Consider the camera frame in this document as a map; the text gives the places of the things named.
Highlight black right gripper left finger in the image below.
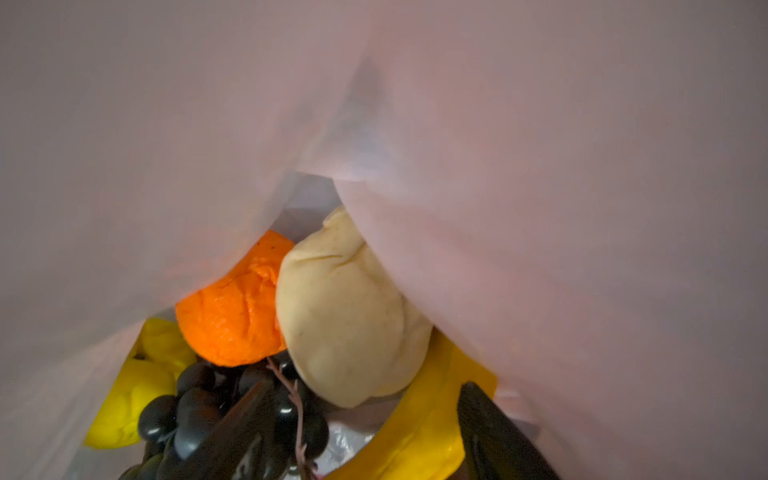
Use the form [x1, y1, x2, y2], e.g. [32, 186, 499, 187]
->
[161, 380, 276, 480]

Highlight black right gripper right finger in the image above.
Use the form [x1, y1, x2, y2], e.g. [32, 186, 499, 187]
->
[457, 382, 559, 480]

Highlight orange fake orange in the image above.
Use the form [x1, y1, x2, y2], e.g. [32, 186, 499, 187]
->
[174, 230, 294, 367]

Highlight pink plastic shopping bag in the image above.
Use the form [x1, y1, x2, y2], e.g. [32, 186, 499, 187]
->
[1, 1, 767, 479]

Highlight black fake grapes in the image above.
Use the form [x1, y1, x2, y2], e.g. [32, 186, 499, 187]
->
[121, 352, 330, 479]

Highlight yellow fake banana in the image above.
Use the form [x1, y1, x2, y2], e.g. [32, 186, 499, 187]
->
[326, 330, 498, 480]

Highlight yellow fake lemon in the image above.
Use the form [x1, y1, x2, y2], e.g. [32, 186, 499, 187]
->
[84, 318, 197, 450]

